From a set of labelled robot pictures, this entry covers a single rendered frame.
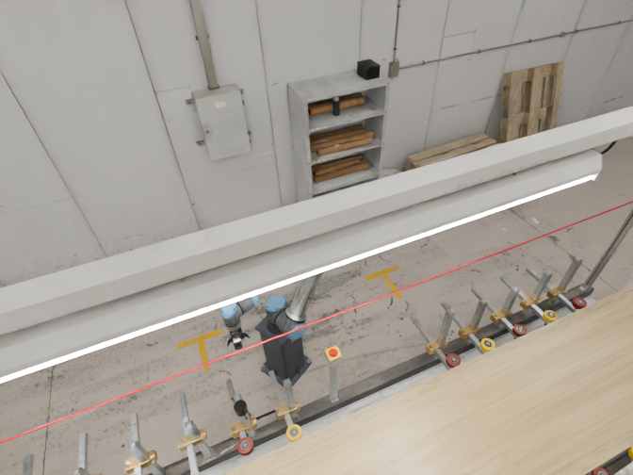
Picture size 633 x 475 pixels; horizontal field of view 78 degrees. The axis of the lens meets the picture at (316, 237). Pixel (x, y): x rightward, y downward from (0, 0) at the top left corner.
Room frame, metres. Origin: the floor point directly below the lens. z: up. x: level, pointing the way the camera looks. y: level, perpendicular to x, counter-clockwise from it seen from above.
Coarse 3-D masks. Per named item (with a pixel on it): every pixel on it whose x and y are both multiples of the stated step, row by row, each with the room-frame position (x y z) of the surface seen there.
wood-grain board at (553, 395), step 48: (528, 336) 1.28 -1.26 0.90; (576, 336) 1.26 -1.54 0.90; (624, 336) 1.25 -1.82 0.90; (432, 384) 1.02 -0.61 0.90; (480, 384) 1.00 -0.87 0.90; (528, 384) 0.99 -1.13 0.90; (576, 384) 0.97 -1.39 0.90; (624, 384) 0.96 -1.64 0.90; (336, 432) 0.79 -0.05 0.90; (384, 432) 0.77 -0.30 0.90; (432, 432) 0.76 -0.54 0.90; (480, 432) 0.75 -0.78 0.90; (528, 432) 0.74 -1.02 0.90; (576, 432) 0.73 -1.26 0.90; (624, 432) 0.71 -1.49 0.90
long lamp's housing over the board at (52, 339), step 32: (576, 160) 0.93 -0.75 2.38; (480, 192) 0.81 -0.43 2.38; (512, 192) 0.83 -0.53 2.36; (352, 224) 0.71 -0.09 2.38; (384, 224) 0.70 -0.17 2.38; (416, 224) 0.72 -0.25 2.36; (256, 256) 0.61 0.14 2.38; (288, 256) 0.61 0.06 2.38; (320, 256) 0.63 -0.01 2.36; (352, 256) 0.65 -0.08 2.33; (160, 288) 0.53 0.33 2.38; (192, 288) 0.53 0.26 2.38; (224, 288) 0.54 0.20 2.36; (256, 288) 0.56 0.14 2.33; (64, 320) 0.47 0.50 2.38; (96, 320) 0.46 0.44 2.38; (128, 320) 0.47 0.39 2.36; (160, 320) 0.49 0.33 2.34; (0, 352) 0.40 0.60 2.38; (32, 352) 0.41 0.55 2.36; (64, 352) 0.42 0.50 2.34
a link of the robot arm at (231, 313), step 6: (222, 306) 1.32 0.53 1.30; (228, 306) 1.31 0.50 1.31; (234, 306) 1.31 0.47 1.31; (222, 312) 1.28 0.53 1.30; (228, 312) 1.28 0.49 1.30; (234, 312) 1.28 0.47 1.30; (240, 312) 1.30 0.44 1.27; (222, 318) 1.29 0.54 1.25; (228, 318) 1.26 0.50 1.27; (234, 318) 1.27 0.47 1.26; (228, 324) 1.27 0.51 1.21; (234, 324) 1.27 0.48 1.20
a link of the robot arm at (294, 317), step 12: (312, 276) 1.62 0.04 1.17; (300, 288) 1.61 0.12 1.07; (312, 288) 1.60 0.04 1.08; (300, 300) 1.57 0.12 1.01; (288, 312) 1.55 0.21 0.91; (300, 312) 1.54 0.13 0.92; (276, 324) 1.55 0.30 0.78; (288, 324) 1.49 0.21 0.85; (300, 324) 1.49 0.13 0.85; (288, 336) 1.44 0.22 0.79
